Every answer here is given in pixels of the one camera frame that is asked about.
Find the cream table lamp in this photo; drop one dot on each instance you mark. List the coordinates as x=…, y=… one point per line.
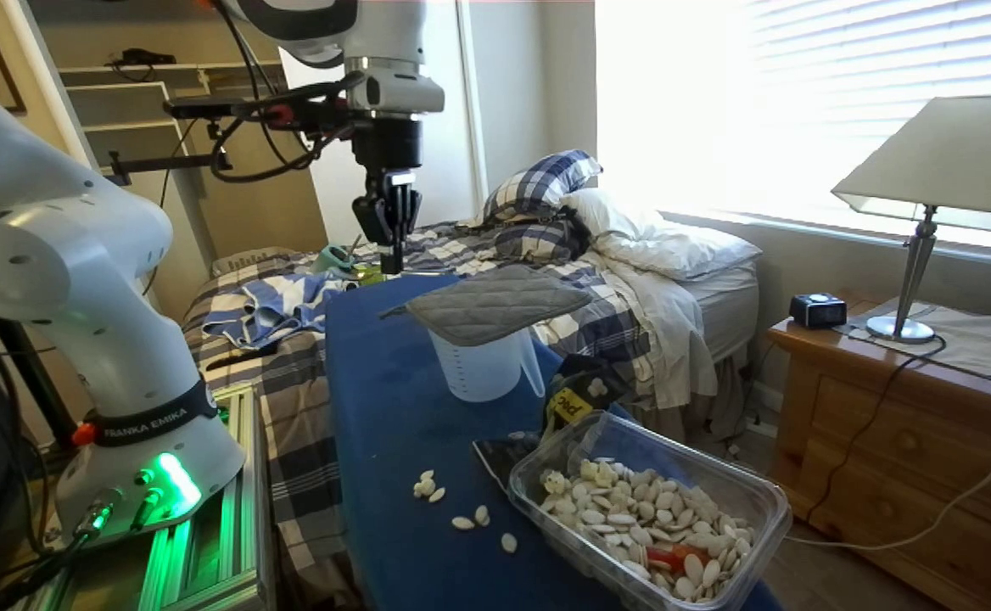
x=930, y=170

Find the papers on nightstand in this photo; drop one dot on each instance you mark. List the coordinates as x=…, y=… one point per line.
x=958, y=342

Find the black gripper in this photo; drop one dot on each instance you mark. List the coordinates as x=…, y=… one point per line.
x=388, y=204

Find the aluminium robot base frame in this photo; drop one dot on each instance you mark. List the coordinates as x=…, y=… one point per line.
x=210, y=562

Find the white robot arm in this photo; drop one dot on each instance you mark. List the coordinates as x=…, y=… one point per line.
x=76, y=254

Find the grey quilted pot holder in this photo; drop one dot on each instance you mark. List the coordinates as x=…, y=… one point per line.
x=489, y=303

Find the wooden nightstand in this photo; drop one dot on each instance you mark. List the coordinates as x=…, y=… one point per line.
x=890, y=456

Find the small black box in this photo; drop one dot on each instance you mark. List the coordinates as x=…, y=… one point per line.
x=818, y=311

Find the bed with plaid bedding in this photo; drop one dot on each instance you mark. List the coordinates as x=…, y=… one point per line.
x=262, y=323

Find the window blinds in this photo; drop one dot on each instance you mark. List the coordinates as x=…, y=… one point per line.
x=762, y=108

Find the clear plastic jar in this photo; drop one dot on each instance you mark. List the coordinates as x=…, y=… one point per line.
x=489, y=371

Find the clear plastic seed tray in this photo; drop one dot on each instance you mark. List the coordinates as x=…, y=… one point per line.
x=661, y=525

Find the white pillow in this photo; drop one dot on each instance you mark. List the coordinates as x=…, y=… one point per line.
x=650, y=241

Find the blue ironing board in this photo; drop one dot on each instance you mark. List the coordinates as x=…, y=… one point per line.
x=424, y=522

